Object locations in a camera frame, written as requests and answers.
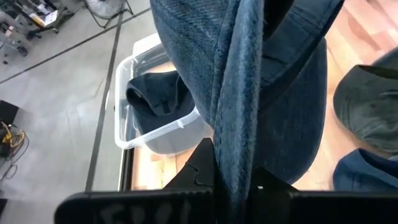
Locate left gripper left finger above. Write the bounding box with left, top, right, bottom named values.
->
left=163, top=138, right=219, bottom=191

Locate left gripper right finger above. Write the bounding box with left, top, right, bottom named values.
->
left=251, top=167, right=300, bottom=194

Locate faded blue denim cap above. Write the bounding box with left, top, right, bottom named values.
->
left=149, top=0, right=345, bottom=218

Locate dark blue cap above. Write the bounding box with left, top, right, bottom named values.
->
left=126, top=70, right=196, bottom=135

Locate plain blue cap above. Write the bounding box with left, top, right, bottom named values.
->
left=331, top=148, right=398, bottom=191

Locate olive green cap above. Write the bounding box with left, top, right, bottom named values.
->
left=332, top=46, right=398, bottom=155

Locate clear plastic bin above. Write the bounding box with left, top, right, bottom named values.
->
left=114, top=43, right=215, bottom=156

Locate metal floor fan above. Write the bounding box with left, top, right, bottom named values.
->
left=83, top=0, right=134, bottom=29

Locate black case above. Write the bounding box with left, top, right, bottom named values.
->
left=0, top=100, right=20, bottom=125

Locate white and yellow box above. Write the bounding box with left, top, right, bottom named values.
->
left=29, top=9, right=59, bottom=27

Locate cluttered metal cart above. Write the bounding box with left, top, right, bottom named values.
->
left=0, top=0, right=77, bottom=58

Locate black aluminium table frame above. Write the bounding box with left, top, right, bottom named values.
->
left=119, top=148, right=135, bottom=191

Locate black floor cable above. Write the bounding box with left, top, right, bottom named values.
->
left=0, top=133, right=30, bottom=182

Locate yellow cable coil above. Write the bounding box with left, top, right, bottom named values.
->
left=0, top=121, right=26, bottom=151

